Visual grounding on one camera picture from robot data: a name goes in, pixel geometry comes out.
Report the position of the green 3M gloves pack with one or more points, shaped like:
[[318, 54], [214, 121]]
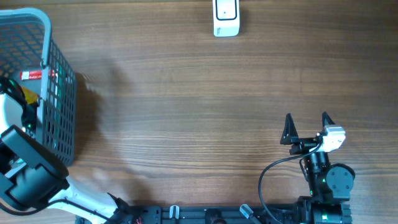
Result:
[[57, 86]]

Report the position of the red white toothpaste box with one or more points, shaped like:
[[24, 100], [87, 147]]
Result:
[[35, 75]]

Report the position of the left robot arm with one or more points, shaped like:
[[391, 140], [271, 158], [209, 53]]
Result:
[[34, 179]]

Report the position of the yellow sauce bottle green cap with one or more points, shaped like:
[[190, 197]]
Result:
[[31, 97]]

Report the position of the grey plastic mesh basket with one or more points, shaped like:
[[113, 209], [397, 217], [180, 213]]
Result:
[[27, 44]]

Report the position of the white barcode scanner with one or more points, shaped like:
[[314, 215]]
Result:
[[226, 18]]

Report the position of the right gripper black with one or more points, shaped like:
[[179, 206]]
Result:
[[290, 136]]

